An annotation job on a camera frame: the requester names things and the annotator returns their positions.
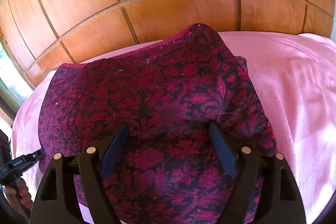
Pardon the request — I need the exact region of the dark red floral garment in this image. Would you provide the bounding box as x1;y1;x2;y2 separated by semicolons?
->
38;24;276;223

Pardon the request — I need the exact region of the person's left hand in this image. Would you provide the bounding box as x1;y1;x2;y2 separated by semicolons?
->
3;178;34;211

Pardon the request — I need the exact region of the pink bed sheet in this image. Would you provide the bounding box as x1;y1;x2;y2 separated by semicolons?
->
11;31;336;224

